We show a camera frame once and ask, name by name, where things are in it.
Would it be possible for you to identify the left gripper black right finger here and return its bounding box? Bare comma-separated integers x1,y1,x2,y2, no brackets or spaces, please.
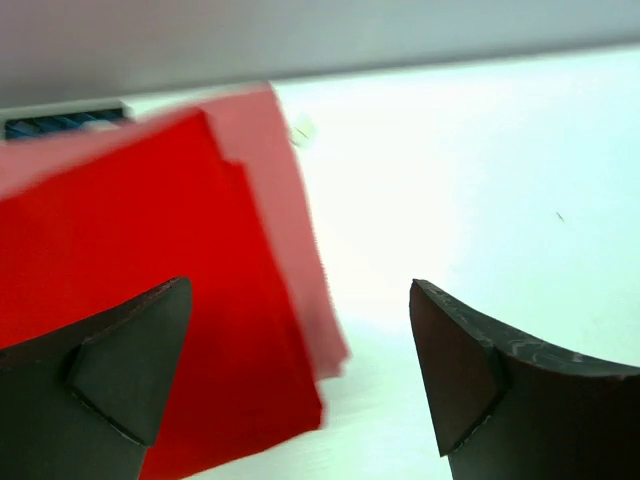
409,280,639,480

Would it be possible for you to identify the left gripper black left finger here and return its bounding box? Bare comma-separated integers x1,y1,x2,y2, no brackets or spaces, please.
1,278,192,480

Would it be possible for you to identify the red t shirt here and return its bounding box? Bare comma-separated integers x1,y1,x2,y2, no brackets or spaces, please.
1,111,323,479

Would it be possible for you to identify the folded teal t shirt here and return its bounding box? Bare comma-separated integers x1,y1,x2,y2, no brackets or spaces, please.
2,107,127,140

